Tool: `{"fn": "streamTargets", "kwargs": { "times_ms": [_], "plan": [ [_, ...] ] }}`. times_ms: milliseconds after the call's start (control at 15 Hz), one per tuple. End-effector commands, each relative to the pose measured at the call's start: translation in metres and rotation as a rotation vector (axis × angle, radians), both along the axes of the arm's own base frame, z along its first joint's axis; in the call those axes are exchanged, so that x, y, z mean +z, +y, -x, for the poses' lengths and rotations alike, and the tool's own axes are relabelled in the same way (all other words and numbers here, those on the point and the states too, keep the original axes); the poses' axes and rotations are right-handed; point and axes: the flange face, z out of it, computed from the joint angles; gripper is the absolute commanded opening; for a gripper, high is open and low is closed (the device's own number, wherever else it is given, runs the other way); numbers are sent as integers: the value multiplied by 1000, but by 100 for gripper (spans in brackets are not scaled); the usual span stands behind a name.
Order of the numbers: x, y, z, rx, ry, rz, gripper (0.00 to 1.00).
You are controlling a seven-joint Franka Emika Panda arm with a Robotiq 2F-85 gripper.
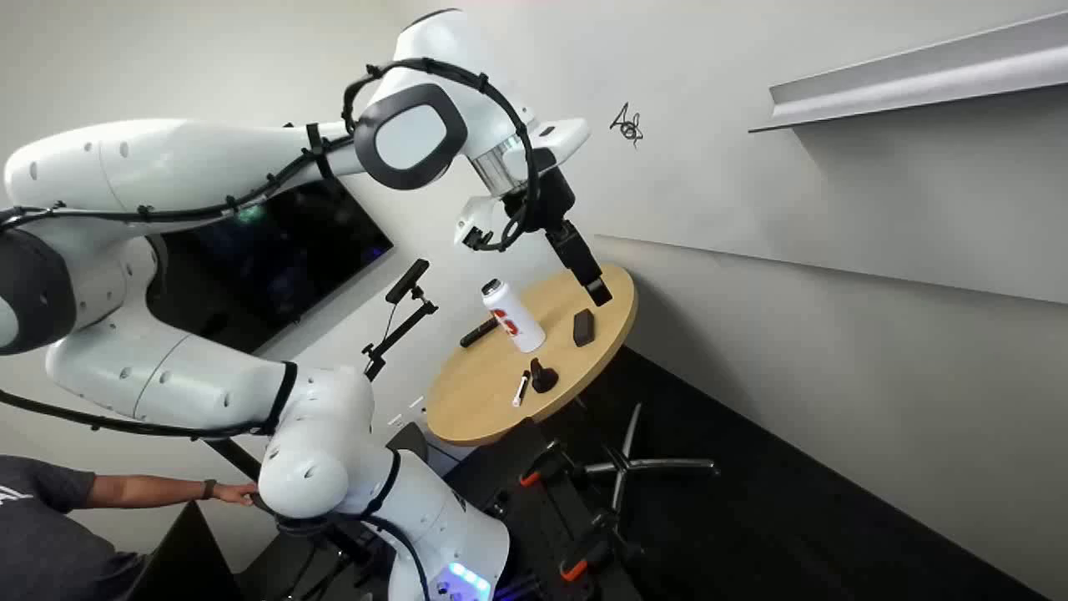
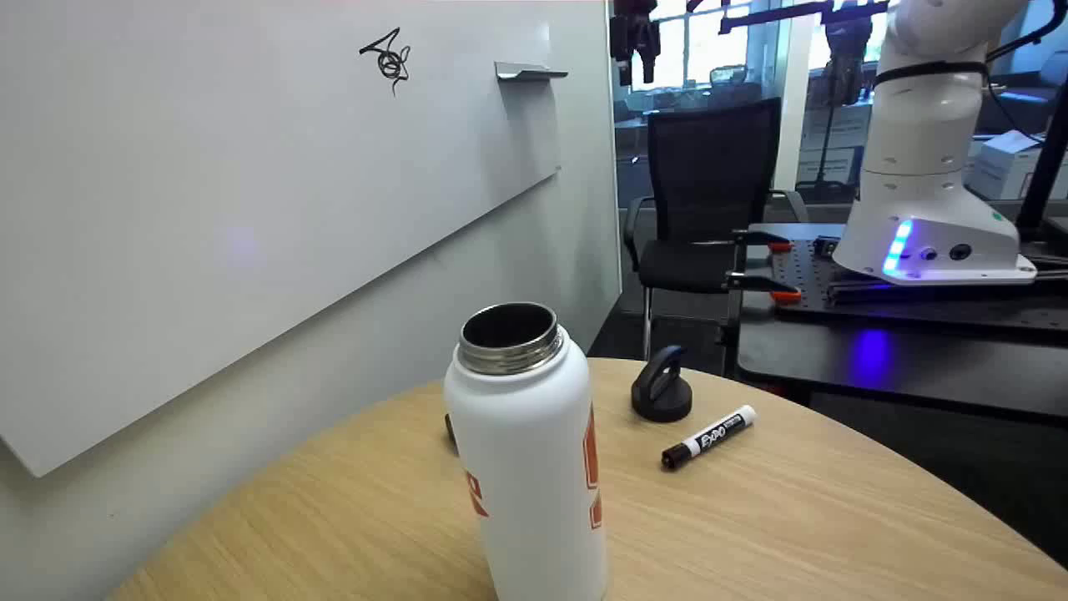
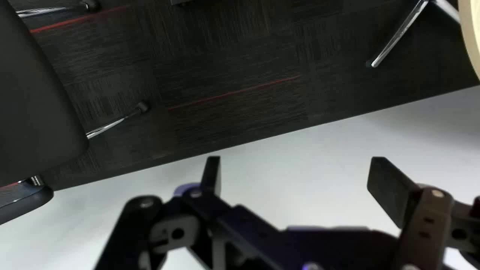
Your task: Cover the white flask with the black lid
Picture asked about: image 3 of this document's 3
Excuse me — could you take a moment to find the round wooden table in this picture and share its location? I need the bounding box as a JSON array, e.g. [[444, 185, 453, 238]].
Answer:
[[457, 0, 480, 80]]

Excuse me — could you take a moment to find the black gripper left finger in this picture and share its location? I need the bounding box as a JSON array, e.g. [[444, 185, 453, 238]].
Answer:
[[94, 154, 289, 270]]

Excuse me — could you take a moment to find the black rounded plastic part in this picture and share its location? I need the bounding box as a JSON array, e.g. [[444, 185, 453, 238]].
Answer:
[[0, 178, 55, 226]]

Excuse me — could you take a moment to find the black chair with chrome legs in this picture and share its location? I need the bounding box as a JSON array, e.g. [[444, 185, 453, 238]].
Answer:
[[0, 0, 150, 190]]

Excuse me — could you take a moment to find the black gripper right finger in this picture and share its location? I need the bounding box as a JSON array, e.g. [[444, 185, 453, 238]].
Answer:
[[366, 154, 480, 270]]

